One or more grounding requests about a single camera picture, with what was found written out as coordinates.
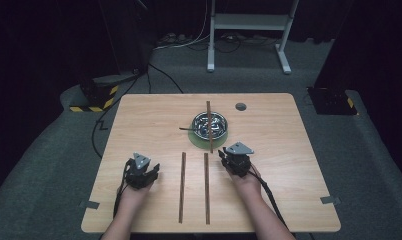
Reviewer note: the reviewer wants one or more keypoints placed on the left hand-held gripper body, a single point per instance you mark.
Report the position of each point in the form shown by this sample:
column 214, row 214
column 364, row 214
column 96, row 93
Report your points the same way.
column 139, row 176

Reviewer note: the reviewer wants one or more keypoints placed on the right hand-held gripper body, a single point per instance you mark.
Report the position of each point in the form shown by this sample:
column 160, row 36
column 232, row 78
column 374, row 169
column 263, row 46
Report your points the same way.
column 238, row 163

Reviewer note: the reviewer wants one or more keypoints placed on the shiny metal bowl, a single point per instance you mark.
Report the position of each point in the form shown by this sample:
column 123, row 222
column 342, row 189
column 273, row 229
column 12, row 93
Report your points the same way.
column 219, row 125

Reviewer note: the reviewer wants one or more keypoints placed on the brown wooden chopstick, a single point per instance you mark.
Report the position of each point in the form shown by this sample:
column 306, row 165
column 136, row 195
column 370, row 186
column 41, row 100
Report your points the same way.
column 209, row 126
column 207, row 188
column 182, row 186

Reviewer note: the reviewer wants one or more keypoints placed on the person's left hand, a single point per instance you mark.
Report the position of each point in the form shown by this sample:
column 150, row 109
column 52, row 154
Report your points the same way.
column 132, row 198

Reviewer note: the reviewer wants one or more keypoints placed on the person's right hand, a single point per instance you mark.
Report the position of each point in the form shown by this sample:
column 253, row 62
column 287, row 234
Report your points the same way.
column 249, row 188

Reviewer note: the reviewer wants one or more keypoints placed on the round green coaster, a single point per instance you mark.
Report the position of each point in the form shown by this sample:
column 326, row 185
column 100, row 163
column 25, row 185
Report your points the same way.
column 202, row 143

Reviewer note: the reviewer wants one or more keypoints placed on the dark thin spoon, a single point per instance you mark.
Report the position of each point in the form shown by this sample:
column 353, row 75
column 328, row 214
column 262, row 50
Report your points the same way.
column 186, row 128

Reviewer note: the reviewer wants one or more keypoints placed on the grey tape strip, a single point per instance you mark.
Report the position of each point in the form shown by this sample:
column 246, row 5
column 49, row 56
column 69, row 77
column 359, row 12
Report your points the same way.
column 89, row 204
column 330, row 200

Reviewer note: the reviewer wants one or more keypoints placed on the black yellow striped stand base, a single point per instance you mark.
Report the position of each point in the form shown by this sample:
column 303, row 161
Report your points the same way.
column 95, row 98

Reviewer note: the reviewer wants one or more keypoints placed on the black stand base yellow edge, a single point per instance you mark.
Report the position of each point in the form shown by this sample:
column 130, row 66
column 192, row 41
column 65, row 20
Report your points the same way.
column 332, row 101

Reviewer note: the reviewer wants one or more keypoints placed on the power strip with plugs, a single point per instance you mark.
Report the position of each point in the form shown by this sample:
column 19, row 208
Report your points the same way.
column 172, row 38

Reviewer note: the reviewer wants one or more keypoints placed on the white metal stand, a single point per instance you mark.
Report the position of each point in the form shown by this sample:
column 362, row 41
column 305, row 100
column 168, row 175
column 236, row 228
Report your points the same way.
column 249, row 21

